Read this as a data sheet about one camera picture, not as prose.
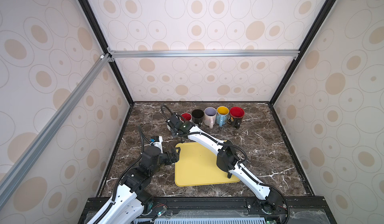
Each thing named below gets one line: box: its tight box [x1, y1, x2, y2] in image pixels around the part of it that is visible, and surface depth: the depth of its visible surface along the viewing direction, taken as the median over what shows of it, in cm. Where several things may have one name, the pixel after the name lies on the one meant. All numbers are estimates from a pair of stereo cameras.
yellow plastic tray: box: [174, 142, 240, 187], surface depth 86 cm
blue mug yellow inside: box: [216, 106, 230, 127], surface depth 102 cm
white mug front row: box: [179, 112, 193, 123], surface depth 105 cm
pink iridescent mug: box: [203, 106, 217, 129], surface depth 102 cm
